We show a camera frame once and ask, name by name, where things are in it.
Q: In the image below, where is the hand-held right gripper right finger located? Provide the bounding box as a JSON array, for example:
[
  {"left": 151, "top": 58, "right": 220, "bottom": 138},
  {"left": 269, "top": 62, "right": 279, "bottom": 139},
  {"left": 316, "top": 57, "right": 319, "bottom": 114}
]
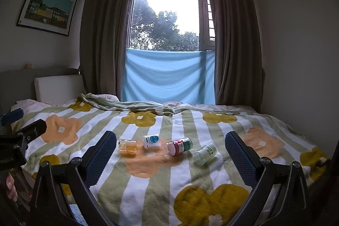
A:
[{"left": 225, "top": 131, "right": 312, "bottom": 226}]

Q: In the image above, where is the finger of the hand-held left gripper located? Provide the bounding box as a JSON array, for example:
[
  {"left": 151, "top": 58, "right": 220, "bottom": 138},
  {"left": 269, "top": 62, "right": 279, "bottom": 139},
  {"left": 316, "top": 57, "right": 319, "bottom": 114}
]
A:
[
  {"left": 0, "top": 108, "right": 24, "bottom": 126},
  {"left": 12, "top": 119, "right": 47, "bottom": 142}
]

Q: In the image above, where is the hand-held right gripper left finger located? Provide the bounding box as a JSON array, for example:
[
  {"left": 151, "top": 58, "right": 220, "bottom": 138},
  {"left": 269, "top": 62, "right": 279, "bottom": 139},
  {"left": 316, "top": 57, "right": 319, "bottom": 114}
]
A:
[{"left": 29, "top": 131, "right": 117, "bottom": 226}]

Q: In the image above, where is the amber glass cup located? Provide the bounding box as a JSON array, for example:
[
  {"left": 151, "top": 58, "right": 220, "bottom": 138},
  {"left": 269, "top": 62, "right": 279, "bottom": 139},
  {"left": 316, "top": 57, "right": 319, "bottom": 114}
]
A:
[{"left": 118, "top": 138, "right": 138, "bottom": 157}]

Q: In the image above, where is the person's left hand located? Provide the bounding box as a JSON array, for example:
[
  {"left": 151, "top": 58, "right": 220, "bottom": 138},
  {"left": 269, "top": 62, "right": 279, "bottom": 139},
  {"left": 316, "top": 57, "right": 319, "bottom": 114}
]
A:
[{"left": 5, "top": 172, "right": 18, "bottom": 201}]

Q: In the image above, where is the white bed sheet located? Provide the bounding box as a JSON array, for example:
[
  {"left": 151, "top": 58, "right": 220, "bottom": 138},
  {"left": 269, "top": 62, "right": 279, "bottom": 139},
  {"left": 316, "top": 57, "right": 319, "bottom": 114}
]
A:
[{"left": 16, "top": 94, "right": 121, "bottom": 113}]

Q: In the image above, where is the clear bottle white label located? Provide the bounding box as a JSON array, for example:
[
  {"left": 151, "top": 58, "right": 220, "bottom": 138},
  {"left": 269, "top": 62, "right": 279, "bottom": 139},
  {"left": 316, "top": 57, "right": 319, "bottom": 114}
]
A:
[{"left": 193, "top": 142, "right": 218, "bottom": 165}]

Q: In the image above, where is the grey headboard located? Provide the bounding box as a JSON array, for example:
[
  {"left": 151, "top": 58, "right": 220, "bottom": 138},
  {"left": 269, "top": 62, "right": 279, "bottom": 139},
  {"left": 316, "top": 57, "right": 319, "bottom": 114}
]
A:
[{"left": 0, "top": 65, "right": 82, "bottom": 122}]

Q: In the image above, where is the white headboard cushion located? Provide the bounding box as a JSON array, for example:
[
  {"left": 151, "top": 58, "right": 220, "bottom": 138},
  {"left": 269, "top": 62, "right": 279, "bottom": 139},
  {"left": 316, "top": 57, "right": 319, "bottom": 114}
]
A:
[{"left": 34, "top": 74, "right": 87, "bottom": 105}]

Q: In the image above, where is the small white bottle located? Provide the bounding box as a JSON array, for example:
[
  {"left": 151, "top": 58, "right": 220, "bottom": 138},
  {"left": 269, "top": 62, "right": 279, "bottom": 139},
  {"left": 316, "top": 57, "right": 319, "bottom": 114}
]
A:
[{"left": 142, "top": 134, "right": 162, "bottom": 148}]

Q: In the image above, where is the pink and green bottle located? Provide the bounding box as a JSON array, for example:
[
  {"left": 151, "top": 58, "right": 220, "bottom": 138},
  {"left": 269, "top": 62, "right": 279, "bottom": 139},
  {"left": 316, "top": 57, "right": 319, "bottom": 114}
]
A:
[{"left": 166, "top": 137, "right": 194, "bottom": 157}]

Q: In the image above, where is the striped floral blanket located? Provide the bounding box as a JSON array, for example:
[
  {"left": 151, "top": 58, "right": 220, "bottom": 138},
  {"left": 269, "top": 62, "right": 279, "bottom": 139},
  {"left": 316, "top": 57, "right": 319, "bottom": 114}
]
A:
[{"left": 11, "top": 93, "right": 331, "bottom": 226}]

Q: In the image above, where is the light blue cloth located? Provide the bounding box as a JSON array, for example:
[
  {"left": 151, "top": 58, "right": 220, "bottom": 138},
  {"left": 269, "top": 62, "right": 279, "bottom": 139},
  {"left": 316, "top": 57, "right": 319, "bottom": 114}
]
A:
[{"left": 121, "top": 48, "right": 216, "bottom": 105}]

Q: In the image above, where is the brown curtain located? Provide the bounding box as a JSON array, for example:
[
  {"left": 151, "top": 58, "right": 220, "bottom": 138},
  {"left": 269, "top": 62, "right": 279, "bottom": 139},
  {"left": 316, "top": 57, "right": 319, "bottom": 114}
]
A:
[
  {"left": 207, "top": 0, "right": 266, "bottom": 113},
  {"left": 79, "top": 0, "right": 140, "bottom": 101}
]

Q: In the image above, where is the window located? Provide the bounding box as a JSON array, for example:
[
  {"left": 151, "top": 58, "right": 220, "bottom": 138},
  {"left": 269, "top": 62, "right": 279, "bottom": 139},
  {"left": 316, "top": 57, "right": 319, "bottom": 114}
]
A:
[{"left": 128, "top": 0, "right": 217, "bottom": 53}]

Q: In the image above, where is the framed wall picture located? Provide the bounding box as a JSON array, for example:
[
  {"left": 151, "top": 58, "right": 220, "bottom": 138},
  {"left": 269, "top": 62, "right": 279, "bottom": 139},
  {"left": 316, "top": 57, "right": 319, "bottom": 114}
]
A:
[{"left": 16, "top": 0, "right": 77, "bottom": 37}]

